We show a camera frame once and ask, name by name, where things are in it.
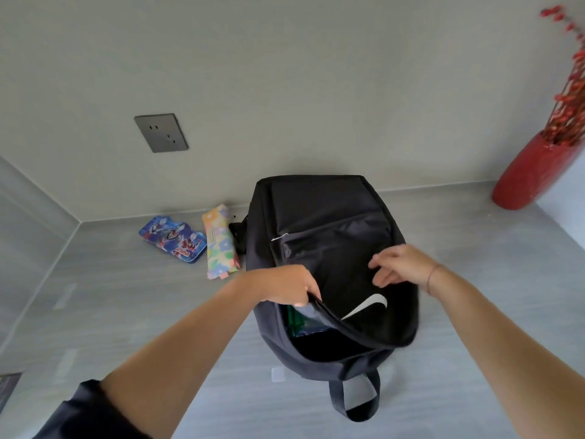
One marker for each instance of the blue cartoon pencil tin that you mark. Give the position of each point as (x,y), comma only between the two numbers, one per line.
(173,237)

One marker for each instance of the pastel colourful pencil pouch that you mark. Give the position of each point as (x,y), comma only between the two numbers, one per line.
(220,242)

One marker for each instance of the person's right hand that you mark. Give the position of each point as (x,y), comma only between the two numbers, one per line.
(404,265)

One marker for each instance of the red vase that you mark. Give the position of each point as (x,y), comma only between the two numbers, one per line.
(532,173)

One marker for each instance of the person's black top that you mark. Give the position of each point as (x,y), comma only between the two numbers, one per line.
(87,416)

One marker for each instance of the person's left forearm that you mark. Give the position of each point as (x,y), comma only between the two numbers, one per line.
(183,356)

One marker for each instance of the person's left hand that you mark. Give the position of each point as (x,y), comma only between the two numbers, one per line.
(288,283)

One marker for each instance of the person's right forearm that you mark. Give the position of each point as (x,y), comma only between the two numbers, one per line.
(507,356)

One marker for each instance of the dark blue card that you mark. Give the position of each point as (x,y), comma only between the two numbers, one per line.
(8,390)

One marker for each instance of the green spine clear folder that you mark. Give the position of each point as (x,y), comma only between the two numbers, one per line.
(292,322)

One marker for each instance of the black backpack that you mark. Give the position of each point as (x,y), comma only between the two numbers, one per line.
(333,233)

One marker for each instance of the grey wall socket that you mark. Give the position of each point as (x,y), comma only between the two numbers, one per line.
(161,133)

